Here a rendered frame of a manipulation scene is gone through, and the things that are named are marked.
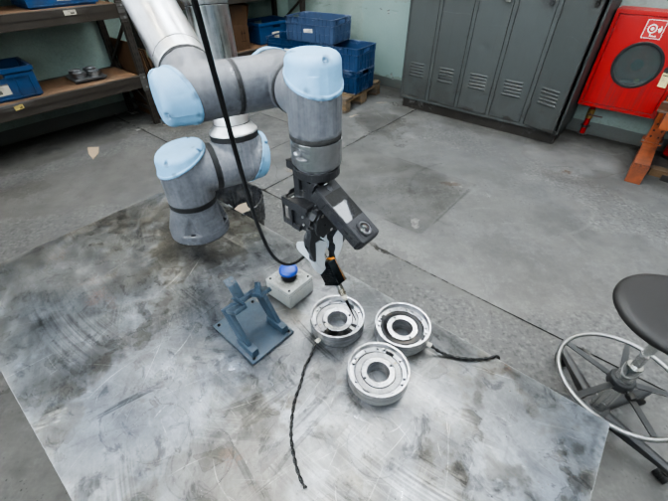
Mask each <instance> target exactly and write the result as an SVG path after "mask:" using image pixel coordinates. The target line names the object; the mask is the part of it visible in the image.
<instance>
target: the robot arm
mask: <svg viewBox="0 0 668 501"><path fill-rule="evenodd" d="M121 1H122V3H123V5H124V7H125V9H126V11H127V13H128V15H129V17H130V19H131V21H132V23H133V25H134V27H135V29H136V31H137V33H138V35H139V37H140V39H141V41H142V43H143V45H144V47H145V49H146V51H147V53H148V55H149V57H150V59H151V61H152V63H153V65H154V67H155V69H152V70H150V71H149V73H148V81H149V85H150V89H151V92H152V95H153V99H154V101H155V104H156V106H157V109H158V112H159V114H160V116H161V118H162V120H163V121H164V122H165V123H166V124H167V125H169V126H172V127H177V126H186V125H198V124H201V123H203V122H205V121H210V120H213V123H214V125H213V127H212V129H211V130H210V132H209V135H210V138H211V141H210V142H206V143H204V142H203V141H202V140H201V139H199V138H197V137H190V138H188V137H184V138H179V139H176V140H173V141H170V142H168V143H166V144H165V145H163V146H162V147H161V148H160V149H159V150H158V151H157V152H156V154H155V156H154V163H155V166H156V170H157V176H158V178H159V179H160V182H161V185H162V187H163V190H164V193H165V196H166V199H167V202H168V205H169V208H170V222H169V229H170V233H171V235H172V238H173V239H174V240H175V241H176V242H177V243H179V244H182V245H186V246H199V245H204V244H208V243H211V242H213V241H215V240H217V239H219V238H220V237H222V236H223V235H224V234H225V233H226V232H227V231H228V229H229V227H230V221H229V217H228V214H227V213H226V211H225V210H224V208H223V207H222V205H221V204H220V202H219V201H218V199H217V196H216V192H215V191H217V190H221V189H224V188H228V187H231V186H235V185H239V184H241V183H242V180H241V177H240V173H239V170H238V166H237V163H236V159H235V156H234V152H233V149H232V145H231V142H230V138H229V135H228V131H227V128H226V125H225V121H224V118H223V114H222V111H221V107H220V103H219V100H218V96H217V93H216V89H215V85H214V82H213V78H212V75H211V71H210V67H209V64H208V60H207V57H206V53H205V49H204V46H203V42H202V39H201V35H200V32H199V28H198V25H197V21H196V17H195V14H194V10H193V7H192V3H191V0H180V1H181V2H182V3H183V4H184V6H185V9H186V13H187V17H188V20H187V18H186V17H185V15H184V13H183V11H182V10H181V8H180V6H179V5H178V3H177V1H176V0H121ZM228 1H229V0H198V2H199V5H200V9H201V13H202V16H203V20H204V24H205V28H206V31H207V35H208V39H209V43H210V47H211V50H212V54H213V58H214V62H215V65H216V69H217V73H218V77H219V81H220V84H221V88H222V92H223V96H224V100H225V103H226V107H227V111H228V115H229V118H230V122H231V126H232V130H233V134H234V137H235V141H236V144H237V148H238V151H239V155H240V159H241V162H242V166H243V170H244V173H245V177H246V180H247V182H248V181H250V182H251V181H254V180H255V179H258V178H261V177H263V176H265V175H266V174H267V172H268V170H269V166H270V151H269V146H268V144H267V139H266V137H265V135H264V134H263V133H262V132H261V131H258V130H257V126H256V125H255V124H254V123H252V122H251V121H250V118H249V113H252V112H256V111H261V110H266V109H271V108H276V107H278V108H279V109H281V110H282V111H284V112H285V113H287V115H288V127H289V138H290V146H291V157H290V158H287V159H285V160H286V167H287V168H289V169H291V170H292V171H293V183H294V187H293V188H291V189H289V190H288V192H287V193H286V194H284V195H282V196H281V203H282V212H283V220H284V221H285V222H286V223H288V224H289V225H291V226H292V227H293V228H295V229H297V230H298V231H300V232H301V231H302V230H304V231H306V233H305V235H304V238H303V242H297V244H296V246H297V249H298V250H299V252H300V253H302V254H303V255H304V256H305V257H306V258H307V259H308V260H309V261H310V262H311V265H312V267H313V268H314V270H315V271H317V272H318V273H319V274H322V272H323V271H324V270H325V269H326V266H325V260H326V257H325V255H324V254H325V250H326V247H328V250H329V256H328V257H336V258H337V257H338V255H339V253H340V250H341V248H342V245H343V242H344V241H345V239H346V240H347V242H348V243H349V244H350V245H351V246H352V247H353V248H354V250H360V249H362V248H363V247H364V246H365V245H367V244H368V243H369V242H370V241H371V240H372V239H374V238H375V237H376V236H377V234H378V233H379V230H378V228H377V227H376V226H375V225H374V224H373V223H372V221H371V220H370V219H369V218H368V217H367V216H366V215H365V213H364V212H363V211H362V210H361V209H360V208H359V207H358V205H357V204H356V203H355V202H354V201H353V200H352V199H351V197H350V196H349V195H348V194H347V193H346V192H345V191H344V189H343V188H342V187H341V186H340V185H339V184H338V182H337V181H336V180H335V178H336V177H338V175H339V174H340V164H341V161H342V91H343V88H344V81H343V78H342V59H341V56H340V54H339V53H338V52H337V51H336V50H334V49H332V48H329V47H321V46H302V47H296V48H292V49H290V50H288V51H286V50H284V49H281V48H276V47H262V48H259V49H258V50H256V51H255V52H254V53H253V54H252V55H250V56H242V57H238V53H237V48H236V42H235V37H234V32H233V26H232V21H231V15H230V10H229V5H228ZM188 21H189V22H188ZM292 193H294V194H292ZM290 194H292V195H290ZM288 195H290V196H288ZM285 206H287V207H288V215H289V218H288V217H286V215H285Z"/></svg>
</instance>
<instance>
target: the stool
mask: <svg viewBox="0 0 668 501"><path fill-rule="evenodd" d="M612 300H613V304H614V307H615V309H616V311H617V313H618V315H619V316H620V318H621V319H622V320H623V322H624V323H625V324H626V325H627V326H628V327H629V328H630V329H631V330H632V331H633V332H634V333H635V334H636V335H637V336H639V337H640V338H641V339H642V340H644V341H645V342H646V343H648V345H647V346H646V347H645V348H644V349H643V348H642V347H640V346H638V345H636V344H634V343H632V342H630V341H628V340H625V339H623V338H620V337H617V336H614V335H610V334H605V333H599V332H582V333H577V334H574V335H572V336H570V337H568V338H566V339H565V340H564V341H563V342H562V343H561V344H560V346H559V348H558V350H557V353H556V354H555V356H556V357H555V359H556V366H557V371H558V374H559V376H560V379H561V381H562V383H563V385H564V386H565V388H566V389H567V391H568V392H569V394H570V395H567V394H563V393H558V392H557V393H558V394H560V395H562V396H564V397H565V398H567V399H569V400H571V401H572V402H574V403H576V404H578V405H579V406H581V407H583V408H585V409H586V410H588V411H590V412H592V413H593V414H595V415H597V416H599V417H600V418H603V419H605V420H606V421H608V422H609V424H610V426H609V430H610V431H612V432H613V433H614V434H616V435H617V436H618V437H620V438H621V439H622V440H623V441H625V442H626V443H627V444H629V445H630V446H631V447H632V448H634V449H635V450H636V451H638V452H639V453H640V454H641V455H643V456H644V457H645V458H647V459H648V460H649V461H650V462H652V463H653V464H654V465H656V466H657V467H658V468H656V469H654V470H652V471H651V472H652V473H653V474H654V476H655V477H656V478H657V479H658V480H659V481H660V483H661V484H662V485H663V484H666V483H668V462H667V461H666V460H664V459H663V458H662V457H661V456H660V455H659V454H658V453H657V452H655V451H654V450H653V449H652V448H651V447H650V446H649V445H647V444H646V443H645V442H644V441H647V442H653V443H666V442H668V436H664V437H658V435H657V433H656V432H655V430H654V429H653V427H652V425H651V424H650V422H649V421H648V419H647V417H646V416H645V414H644V413H643V411H642V409H641V408H640V406H642V405H645V404H646V401H645V397H648V396H650V395H651V394H652V393H653V394H656V395H660V396H664V397H667V398H668V392H667V391H663V390H659V389H656V388H652V387H648V386H645V385H641V384H637V382H636V379H637V378H638V377H639V376H640V375H641V374H642V373H643V372H644V368H643V366H644V365H645V364H646V363H647V362H648V361H649V360H650V359H652V360H653V361H655V362H656V363H657V364H658V365H659V366H661V367H662V368H663V369H664V370H665V371H666V372H667V373H668V366H667V365H666V364H665V363H663V362H662V361H661V360H660V359H658V358H657V357H656V356H654V355H655V354H656V353H657V352H658V351H661V352H662V353H664V354H666V355H668V276H667V275H661V274H653V273H640V274H634V275H630V276H628V277H626V278H624V279H622V280H621V281H620V282H619V283H618V284H617V285H616V286H615V288H614V290H613V292H612ZM585 336H596V337H604V338H608V339H612V340H615V341H618V342H621V343H624V346H623V351H622V356H621V361H620V366H619V368H614V369H612V370H610V371H609V370H608V369H607V368H606V367H605V366H603V365H602V364H600V363H599V362H598V361H596V360H595V359H593V358H592V357H591V356H589V355H588V354H586V353H585V352H584V351H582V350H581V349H580V348H578V347H577V346H575V345H574V344H573V343H571V341H572V340H574V339H577V338H580V337H585ZM566 345H567V346H569V347H570V348H571V349H573V350H574V351H576V352H577V353H578V354H580V355H581V356H582V357H584V358H585V359H586V360H588V361H589V362H591V363H592V364H593V365H595V366H596V367H597V368H599V369H600V370H602V371H603V372H604V373H606V377H605V379H606V383H603V384H599V385H596V386H593V387H590V386H589V384H588V383H587V381H586V379H585V377H584V375H583V374H582V372H581V371H580V369H579V367H578V366H577V364H576V363H575V361H574V359H573V358H572V356H571V355H570V353H569V351H568V350H567V349H566V348H565V346H566ZM631 347H632V348H634V349H636V350H638V351H640V353H639V354H638V355H637V356H636V357H635V359H634V360H628V359H629V354H630V349H631ZM562 367H567V369H568V371H569V373H570V375H571V378H572V380H573V382H574V384H575V386H576V388H577V392H574V390H573V389H572V388H571V386H570V384H569V383H568V381H567V379H566V377H565V375H564V372H563V369H562ZM634 389H638V390H634ZM595 393H596V394H595ZM627 404H631V405H632V407H633V408H634V410H635V412H636V413H637V415H638V417H639V418H640V420H641V422H642V423H643V425H644V427H645V428H646V430H647V432H648V433H649V435H650V436H646V435H641V434H637V433H634V432H633V431H631V430H630V429H629V428H628V427H627V426H626V425H624V424H623V423H622V422H621V421H620V420H618V419H617V418H616V417H615V416H614V415H612V414H611V413H610V411H611V410H614V409H616V408H619V407H622V406H624V405H627ZM659 478H660V479H659Z"/></svg>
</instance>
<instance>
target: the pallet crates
mask: <svg viewBox="0 0 668 501"><path fill-rule="evenodd" d="M297 14H298V17H293V15H297ZM284 16H285V23H286V31H284V32H280V33H276V34H273V35H269V36H266V37H267V46H268V47H276V48H281V49H284V50H286V51H288V50H290V49H292V48H296V47H302V46H321V47H329V48H332V49H334V50H336V51H337V52H338V53H339V54H340V56H341V59H342V78H343V81H344V88H343V91H342V113H347V112H349V111H350V106H351V102H352V103H357V104H362V103H363V102H365V101H366V98H367V94H373V95H377V94H379V93H380V81H377V80H373V78H374V67H375V50H377V49H376V44H377V43H374V42H367V41H359V40H352V39H350V34H351V16H352V15H345V14H334V13H323V12H312V11H302V12H298V13H293V14H289V15H284ZM279 34H280V38H275V37H274V36H275V35H279Z"/></svg>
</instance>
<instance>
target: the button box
mask: <svg viewBox="0 0 668 501"><path fill-rule="evenodd" d="M266 285H267V287H270V288H271V292H269V293H268V294H270V295H271V296H273V297H274V298H275V299H277V300H278V301H280V302H281V303H283V304H284V305H285V306H287V307H288V308H290V309H291V308H292V307H294V306H295V305H296V304H297V303H298V302H300V301H301V300H302V299H303V298H304V297H306V296H307V295H308V294H309V293H310V292H312V291H313V280H312V275H310V274H308V273H307V272H305V271H304V270H302V269H300V268H298V273H297V275H295V276H293V277H291V278H287V277H282V276H281V275H280V274H279V272H278V271H276V272H275V273H274V274H272V275H271V276H269V277H268V278H267V279H266Z"/></svg>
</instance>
